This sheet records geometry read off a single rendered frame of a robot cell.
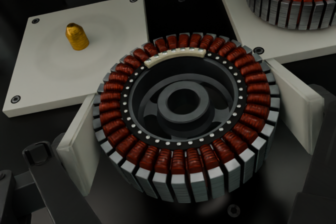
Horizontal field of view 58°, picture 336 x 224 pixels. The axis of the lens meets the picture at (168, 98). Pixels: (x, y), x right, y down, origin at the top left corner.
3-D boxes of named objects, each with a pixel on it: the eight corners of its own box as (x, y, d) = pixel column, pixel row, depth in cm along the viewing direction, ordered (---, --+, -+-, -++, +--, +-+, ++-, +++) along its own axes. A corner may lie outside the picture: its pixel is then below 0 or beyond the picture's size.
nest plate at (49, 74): (154, 89, 29) (152, 81, 29) (8, 118, 30) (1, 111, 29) (144, 0, 39) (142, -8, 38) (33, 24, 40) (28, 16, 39)
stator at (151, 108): (301, 187, 17) (315, 157, 14) (107, 220, 18) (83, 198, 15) (246, 52, 24) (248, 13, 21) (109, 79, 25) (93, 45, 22)
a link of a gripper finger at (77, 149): (89, 196, 15) (74, 199, 15) (109, 130, 22) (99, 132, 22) (70, 145, 14) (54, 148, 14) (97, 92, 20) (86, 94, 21)
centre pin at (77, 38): (88, 48, 33) (79, 29, 31) (71, 52, 33) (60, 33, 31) (89, 37, 34) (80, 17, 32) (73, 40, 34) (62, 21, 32)
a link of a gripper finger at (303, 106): (308, 100, 13) (325, 97, 13) (262, 59, 20) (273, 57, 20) (309, 157, 14) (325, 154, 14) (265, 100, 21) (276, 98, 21)
